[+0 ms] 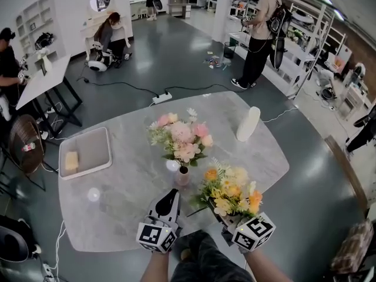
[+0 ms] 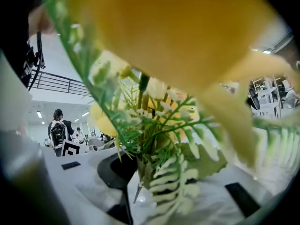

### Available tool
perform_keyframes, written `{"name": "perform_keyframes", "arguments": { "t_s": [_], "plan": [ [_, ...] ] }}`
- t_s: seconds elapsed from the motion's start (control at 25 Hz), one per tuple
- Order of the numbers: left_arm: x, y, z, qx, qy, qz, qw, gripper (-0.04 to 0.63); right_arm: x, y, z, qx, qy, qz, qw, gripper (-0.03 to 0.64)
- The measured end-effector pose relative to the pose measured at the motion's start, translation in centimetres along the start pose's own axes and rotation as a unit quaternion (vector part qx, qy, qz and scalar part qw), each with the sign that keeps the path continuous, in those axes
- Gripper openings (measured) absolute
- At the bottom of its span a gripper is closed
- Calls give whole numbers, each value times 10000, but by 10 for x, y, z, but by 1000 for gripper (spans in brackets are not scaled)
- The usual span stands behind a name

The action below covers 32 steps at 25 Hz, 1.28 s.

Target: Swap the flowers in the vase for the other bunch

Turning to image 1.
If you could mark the white rectangular tray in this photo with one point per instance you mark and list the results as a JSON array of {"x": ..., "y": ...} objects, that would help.
[{"x": 94, "y": 151}]

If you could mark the pink flower bouquet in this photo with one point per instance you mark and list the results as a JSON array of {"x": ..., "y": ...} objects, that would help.
[{"x": 182, "y": 137}]

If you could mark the black white backpack rig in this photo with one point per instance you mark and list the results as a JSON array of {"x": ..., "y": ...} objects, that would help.
[{"x": 100, "y": 63}]

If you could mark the white ribbed vase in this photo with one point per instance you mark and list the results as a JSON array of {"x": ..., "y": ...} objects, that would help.
[{"x": 248, "y": 125}]

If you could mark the black picture frame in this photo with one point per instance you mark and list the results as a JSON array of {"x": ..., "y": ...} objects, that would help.
[{"x": 43, "y": 69}]

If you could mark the white table with black legs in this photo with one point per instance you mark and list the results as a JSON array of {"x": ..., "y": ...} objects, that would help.
[{"x": 44, "y": 81}]

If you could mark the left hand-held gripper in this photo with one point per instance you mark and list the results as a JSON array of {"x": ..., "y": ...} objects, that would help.
[{"x": 155, "y": 238}]

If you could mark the white wall shelf unit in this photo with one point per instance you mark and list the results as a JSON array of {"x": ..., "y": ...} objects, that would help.
[{"x": 38, "y": 16}]

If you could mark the person's tan shoe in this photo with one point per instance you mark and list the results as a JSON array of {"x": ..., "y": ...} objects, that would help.
[{"x": 185, "y": 254}]

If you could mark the yellow orange flower bouquet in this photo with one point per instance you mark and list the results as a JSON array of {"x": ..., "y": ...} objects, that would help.
[{"x": 232, "y": 187}]

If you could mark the white shelving rack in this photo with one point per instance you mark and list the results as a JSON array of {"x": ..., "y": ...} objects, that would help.
[{"x": 299, "y": 51}]

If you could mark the yellow sponge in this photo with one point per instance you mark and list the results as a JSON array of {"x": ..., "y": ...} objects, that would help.
[{"x": 72, "y": 161}]

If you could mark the white vanity table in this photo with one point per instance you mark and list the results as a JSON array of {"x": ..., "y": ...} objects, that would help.
[{"x": 88, "y": 31}]

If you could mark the black waste bin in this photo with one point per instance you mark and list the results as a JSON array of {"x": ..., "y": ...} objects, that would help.
[{"x": 230, "y": 50}]

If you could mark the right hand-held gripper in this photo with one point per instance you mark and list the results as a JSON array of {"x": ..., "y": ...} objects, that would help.
[{"x": 254, "y": 231}]

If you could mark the person's grey trousers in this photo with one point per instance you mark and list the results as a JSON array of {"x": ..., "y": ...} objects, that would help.
[{"x": 211, "y": 260}]

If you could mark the pink vase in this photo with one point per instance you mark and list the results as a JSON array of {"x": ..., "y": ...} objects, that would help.
[{"x": 182, "y": 178}]

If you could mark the person's right forearm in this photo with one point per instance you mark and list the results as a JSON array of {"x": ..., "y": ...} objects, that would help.
[{"x": 264, "y": 266}]

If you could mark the person's left forearm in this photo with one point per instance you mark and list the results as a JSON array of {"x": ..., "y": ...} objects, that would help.
[{"x": 155, "y": 267}]

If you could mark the white power strip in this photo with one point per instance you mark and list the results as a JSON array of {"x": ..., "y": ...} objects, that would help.
[
  {"x": 47, "y": 270},
  {"x": 162, "y": 97}
]

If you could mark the wooden cabinet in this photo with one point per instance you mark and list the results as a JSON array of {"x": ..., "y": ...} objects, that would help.
[{"x": 179, "y": 4}]

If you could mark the brown wicker chair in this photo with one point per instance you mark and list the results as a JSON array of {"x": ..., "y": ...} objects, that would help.
[{"x": 26, "y": 134}]

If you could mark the pile of small coloured items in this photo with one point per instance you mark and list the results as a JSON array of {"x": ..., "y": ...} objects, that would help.
[{"x": 214, "y": 61}]

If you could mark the floral patterned stool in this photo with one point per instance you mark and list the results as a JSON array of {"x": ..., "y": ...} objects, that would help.
[{"x": 352, "y": 248}]

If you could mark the black bag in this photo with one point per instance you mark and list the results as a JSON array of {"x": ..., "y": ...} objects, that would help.
[{"x": 44, "y": 40}]

